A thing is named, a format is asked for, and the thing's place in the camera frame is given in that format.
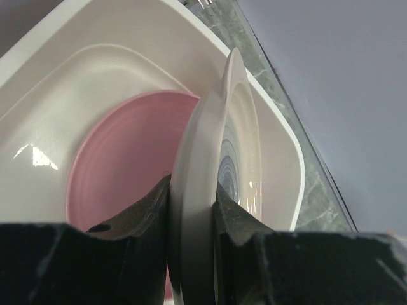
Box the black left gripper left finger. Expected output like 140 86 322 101
1 177 170 304

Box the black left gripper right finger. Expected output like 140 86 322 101
213 187 406 304

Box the pink plate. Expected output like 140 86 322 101
66 90 198 232

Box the beige bowl with handles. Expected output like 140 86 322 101
167 49 262 304

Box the white plastic wash basin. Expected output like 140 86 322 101
0 0 307 233

